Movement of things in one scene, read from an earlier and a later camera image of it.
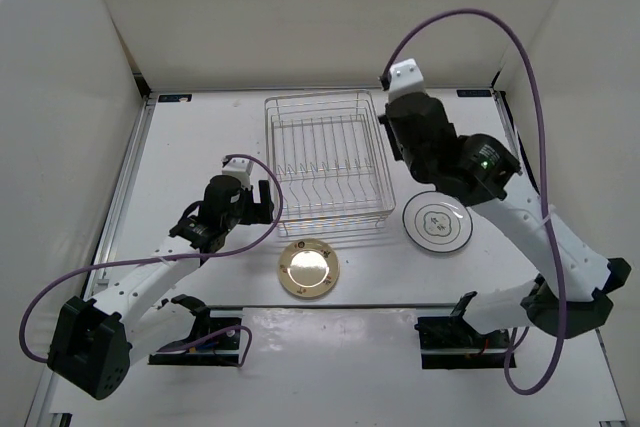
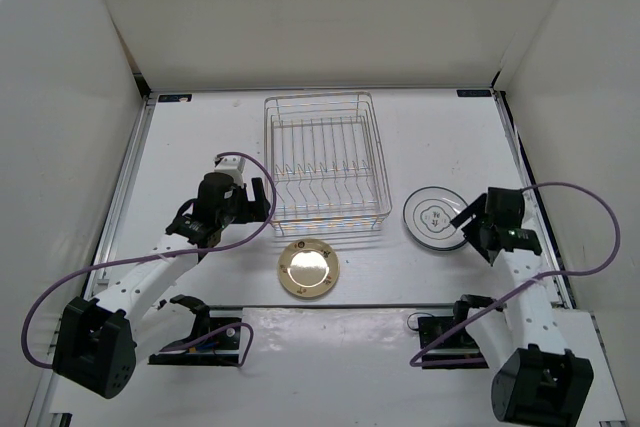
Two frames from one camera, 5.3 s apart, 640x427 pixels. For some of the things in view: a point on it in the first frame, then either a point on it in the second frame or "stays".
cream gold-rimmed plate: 308,267 stays
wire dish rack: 330,166 stays
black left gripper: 257,212 stays
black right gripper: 383,119 -> 477,207
